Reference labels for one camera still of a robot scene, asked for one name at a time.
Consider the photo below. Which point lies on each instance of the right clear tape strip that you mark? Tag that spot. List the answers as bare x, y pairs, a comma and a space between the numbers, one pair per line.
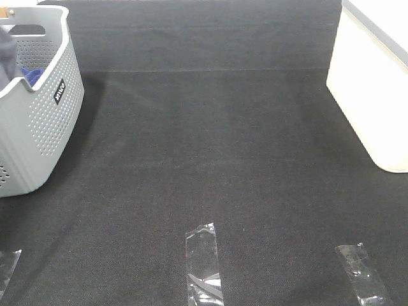
366, 282

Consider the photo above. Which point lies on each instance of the blue towel in basket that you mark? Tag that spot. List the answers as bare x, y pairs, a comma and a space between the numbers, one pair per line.
32, 76

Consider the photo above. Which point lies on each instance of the left clear tape strip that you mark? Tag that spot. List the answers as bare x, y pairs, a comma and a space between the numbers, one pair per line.
8, 262

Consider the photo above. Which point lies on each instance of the grey microfiber towel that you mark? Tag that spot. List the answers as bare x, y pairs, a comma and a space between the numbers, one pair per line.
8, 58

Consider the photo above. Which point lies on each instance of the clear tape strip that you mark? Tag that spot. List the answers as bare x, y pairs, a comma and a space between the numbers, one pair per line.
8, 262
366, 282
202, 267

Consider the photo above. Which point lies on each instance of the grey perforated laundry basket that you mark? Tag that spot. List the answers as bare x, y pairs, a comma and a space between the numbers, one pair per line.
37, 122

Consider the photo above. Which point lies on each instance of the cream white storage bin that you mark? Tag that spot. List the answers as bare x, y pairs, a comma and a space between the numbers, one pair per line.
367, 77

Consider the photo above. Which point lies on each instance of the centre clear tape strip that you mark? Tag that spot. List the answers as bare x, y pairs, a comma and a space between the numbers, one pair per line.
202, 267

